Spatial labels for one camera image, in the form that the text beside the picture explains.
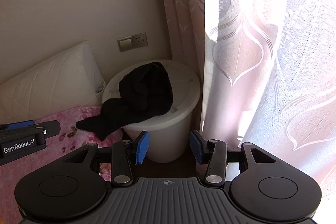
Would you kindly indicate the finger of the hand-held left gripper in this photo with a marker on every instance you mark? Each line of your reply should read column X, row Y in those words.
column 50, row 128

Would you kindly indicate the white pillow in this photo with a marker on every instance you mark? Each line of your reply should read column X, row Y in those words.
column 52, row 82

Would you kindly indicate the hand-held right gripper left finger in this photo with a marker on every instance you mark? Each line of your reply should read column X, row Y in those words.
column 141, row 148

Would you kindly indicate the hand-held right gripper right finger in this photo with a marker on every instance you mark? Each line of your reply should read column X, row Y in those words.
column 197, row 148

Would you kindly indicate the white plastic bucket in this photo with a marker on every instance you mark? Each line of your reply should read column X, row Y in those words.
column 168, row 140

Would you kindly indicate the beige wall switch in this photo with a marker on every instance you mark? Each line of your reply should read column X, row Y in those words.
column 125, row 44

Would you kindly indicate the beige wall socket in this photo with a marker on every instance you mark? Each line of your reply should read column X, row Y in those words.
column 139, row 39

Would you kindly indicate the white sheer curtain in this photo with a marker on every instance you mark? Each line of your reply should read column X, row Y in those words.
column 262, row 56

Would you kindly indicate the pink rose-patterned blanket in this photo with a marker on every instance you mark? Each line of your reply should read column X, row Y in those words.
column 78, row 145

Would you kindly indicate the pink patterned curtain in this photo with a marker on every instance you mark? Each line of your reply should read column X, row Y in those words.
column 181, row 3

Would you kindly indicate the black garment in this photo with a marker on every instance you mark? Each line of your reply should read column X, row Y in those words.
column 144, row 90

